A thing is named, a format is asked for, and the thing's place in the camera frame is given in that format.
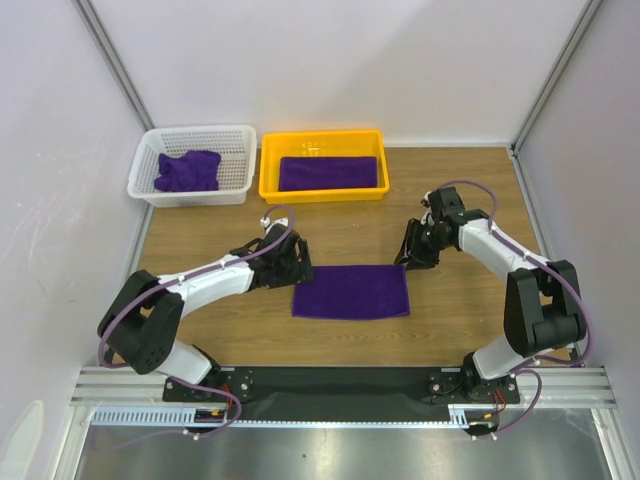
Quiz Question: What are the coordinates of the purple towel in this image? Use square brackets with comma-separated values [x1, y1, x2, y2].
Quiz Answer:
[154, 150, 222, 193]
[291, 265, 411, 321]
[279, 156, 378, 192]

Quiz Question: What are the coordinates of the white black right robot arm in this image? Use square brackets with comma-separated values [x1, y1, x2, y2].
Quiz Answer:
[395, 182, 588, 403]

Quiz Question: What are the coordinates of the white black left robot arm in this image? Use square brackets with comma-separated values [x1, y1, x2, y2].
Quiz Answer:
[97, 223, 313, 400]

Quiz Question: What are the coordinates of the yellow plastic tray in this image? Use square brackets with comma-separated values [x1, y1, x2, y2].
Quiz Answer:
[259, 129, 390, 204]

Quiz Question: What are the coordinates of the white perforated plastic basket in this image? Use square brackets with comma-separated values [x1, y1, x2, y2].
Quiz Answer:
[127, 125, 257, 208]

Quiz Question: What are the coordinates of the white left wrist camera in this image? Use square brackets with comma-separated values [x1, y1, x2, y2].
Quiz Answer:
[260, 216, 289, 233]

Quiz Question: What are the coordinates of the aluminium frame rail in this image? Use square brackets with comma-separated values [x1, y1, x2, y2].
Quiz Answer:
[71, 366, 617, 409]

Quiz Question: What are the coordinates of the white slotted cable duct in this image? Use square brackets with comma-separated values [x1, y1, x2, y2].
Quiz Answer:
[91, 405, 495, 429]

